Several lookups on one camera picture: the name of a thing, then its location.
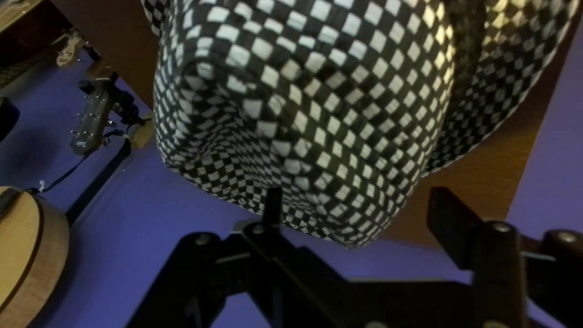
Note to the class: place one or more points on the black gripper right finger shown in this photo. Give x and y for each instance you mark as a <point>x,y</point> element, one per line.
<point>497,256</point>

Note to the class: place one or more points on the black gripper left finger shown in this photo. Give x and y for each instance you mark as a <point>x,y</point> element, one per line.
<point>273,207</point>

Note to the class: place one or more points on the black white checkered cloth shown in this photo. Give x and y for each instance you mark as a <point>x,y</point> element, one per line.
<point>315,92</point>

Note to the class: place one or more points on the dark acoustic guitar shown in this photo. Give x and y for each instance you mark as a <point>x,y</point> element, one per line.
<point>91,119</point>

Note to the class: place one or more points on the light wood mandolin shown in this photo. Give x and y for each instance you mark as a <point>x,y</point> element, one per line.
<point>24,256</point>

